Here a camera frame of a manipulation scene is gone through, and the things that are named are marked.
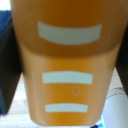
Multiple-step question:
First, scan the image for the orange toy toast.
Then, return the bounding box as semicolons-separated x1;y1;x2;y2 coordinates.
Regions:
9;0;128;127

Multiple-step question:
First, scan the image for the gripper right finger with blue tip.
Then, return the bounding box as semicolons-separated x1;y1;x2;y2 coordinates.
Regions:
115;19;128;89

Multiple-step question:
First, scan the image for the gripper left finger with blue tip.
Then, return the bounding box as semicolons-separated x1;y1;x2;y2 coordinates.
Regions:
0;11;23;116

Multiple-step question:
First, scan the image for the white plate with patterned rim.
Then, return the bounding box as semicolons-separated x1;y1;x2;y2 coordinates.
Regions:
101;68;128;128

